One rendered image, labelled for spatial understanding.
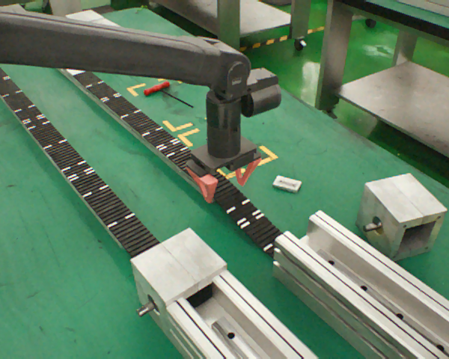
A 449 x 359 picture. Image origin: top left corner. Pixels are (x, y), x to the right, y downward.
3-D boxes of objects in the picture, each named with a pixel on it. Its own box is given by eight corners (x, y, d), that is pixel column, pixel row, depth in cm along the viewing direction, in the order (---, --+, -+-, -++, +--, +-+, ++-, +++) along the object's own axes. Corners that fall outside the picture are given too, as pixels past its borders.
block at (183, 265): (125, 309, 65) (114, 268, 59) (193, 268, 71) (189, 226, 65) (156, 353, 59) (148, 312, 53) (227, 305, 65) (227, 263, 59)
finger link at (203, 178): (240, 200, 81) (241, 158, 75) (209, 217, 77) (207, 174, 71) (218, 182, 85) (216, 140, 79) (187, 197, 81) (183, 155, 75)
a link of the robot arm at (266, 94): (197, 46, 67) (227, 66, 62) (257, 31, 72) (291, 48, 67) (200, 114, 75) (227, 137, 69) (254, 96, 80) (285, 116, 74)
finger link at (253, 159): (261, 188, 83) (263, 147, 77) (232, 204, 80) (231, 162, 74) (238, 171, 87) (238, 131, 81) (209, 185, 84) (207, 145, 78)
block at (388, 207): (343, 226, 78) (352, 185, 73) (396, 213, 81) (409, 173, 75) (373, 267, 71) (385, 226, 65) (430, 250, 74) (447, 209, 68)
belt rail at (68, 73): (36, 51, 142) (34, 42, 140) (48, 48, 144) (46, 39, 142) (211, 203, 83) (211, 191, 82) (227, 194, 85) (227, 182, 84)
